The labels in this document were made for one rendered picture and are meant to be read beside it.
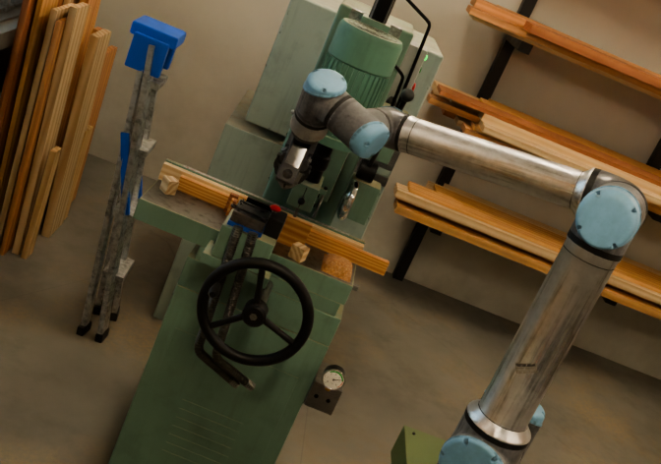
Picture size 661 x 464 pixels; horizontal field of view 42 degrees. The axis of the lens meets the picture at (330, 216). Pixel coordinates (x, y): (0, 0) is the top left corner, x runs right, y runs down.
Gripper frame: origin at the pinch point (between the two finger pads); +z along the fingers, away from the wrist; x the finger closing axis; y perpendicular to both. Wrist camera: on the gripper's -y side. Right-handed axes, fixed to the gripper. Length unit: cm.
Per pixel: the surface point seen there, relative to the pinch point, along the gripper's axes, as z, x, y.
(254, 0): 122, 56, 218
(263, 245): 7.1, -0.9, -14.1
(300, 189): 8.7, -4.1, 9.3
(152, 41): 35, 59, 67
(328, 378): 34, -30, -26
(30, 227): 137, 89, 47
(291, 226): 15.6, -5.8, 1.9
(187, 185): 22.0, 24.9, 6.1
